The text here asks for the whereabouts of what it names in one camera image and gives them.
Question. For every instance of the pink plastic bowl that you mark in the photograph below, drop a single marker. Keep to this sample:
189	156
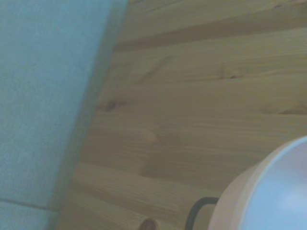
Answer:
275	191

